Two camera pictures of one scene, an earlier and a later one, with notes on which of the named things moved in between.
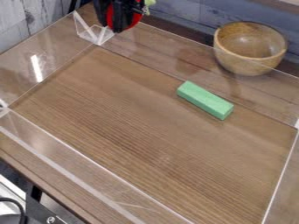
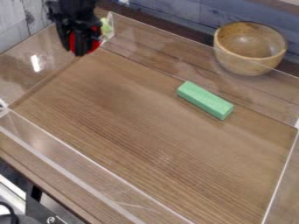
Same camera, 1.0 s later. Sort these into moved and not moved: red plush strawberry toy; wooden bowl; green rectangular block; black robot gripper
Moved: red plush strawberry toy; black robot gripper
Not moved: wooden bowl; green rectangular block
